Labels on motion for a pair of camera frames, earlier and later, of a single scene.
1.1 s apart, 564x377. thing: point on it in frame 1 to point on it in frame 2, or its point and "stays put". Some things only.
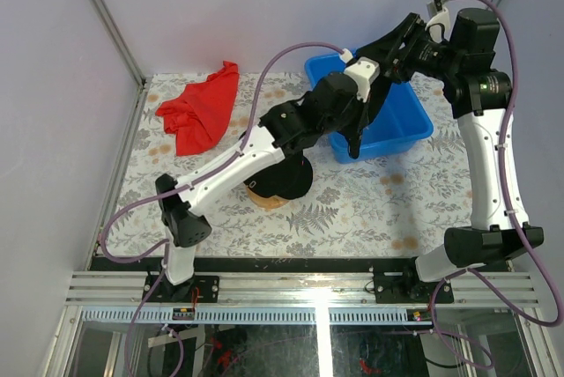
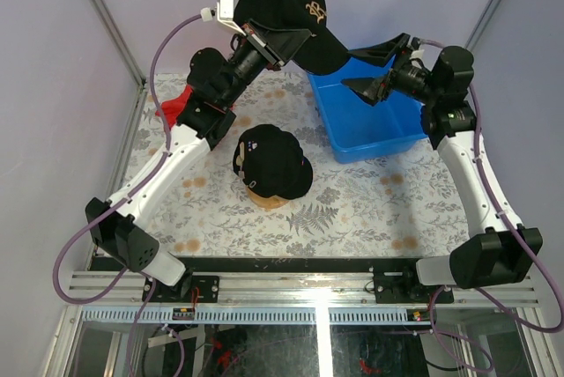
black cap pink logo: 287,180 stays put
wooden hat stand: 267,203 stays put
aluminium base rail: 297,288 stays put
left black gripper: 352,96 to 277,44
